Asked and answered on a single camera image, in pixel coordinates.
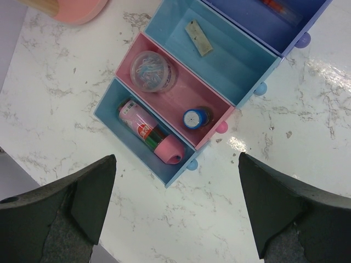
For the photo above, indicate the beige eraser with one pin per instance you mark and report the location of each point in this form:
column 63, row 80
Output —
column 198, row 37

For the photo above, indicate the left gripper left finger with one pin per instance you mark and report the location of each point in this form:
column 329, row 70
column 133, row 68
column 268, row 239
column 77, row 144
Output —
column 61, row 221

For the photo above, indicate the purple blue bin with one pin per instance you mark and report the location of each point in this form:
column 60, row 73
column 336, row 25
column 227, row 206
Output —
column 265, row 26

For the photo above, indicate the blue glue stick grey cap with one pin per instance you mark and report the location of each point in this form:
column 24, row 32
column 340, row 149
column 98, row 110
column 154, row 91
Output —
column 198, row 117

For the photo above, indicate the pink wooden shelf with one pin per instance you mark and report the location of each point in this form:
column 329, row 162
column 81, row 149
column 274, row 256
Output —
column 71, row 12

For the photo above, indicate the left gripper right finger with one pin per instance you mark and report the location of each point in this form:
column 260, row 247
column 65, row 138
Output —
column 293, row 221

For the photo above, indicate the pink bin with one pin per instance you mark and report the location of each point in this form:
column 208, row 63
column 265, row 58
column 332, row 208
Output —
column 188, row 92

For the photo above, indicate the light blue bin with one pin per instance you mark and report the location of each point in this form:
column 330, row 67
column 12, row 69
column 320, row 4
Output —
column 106, row 112
column 235, row 67

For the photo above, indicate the pink cap glue stick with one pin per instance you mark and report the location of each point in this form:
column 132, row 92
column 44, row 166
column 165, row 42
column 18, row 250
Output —
column 164, row 145

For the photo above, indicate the clear purple round container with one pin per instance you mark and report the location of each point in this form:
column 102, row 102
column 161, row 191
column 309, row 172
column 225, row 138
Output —
column 152, row 72

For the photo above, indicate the red pen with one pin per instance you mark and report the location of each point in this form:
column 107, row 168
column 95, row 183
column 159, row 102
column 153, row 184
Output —
column 284, row 11

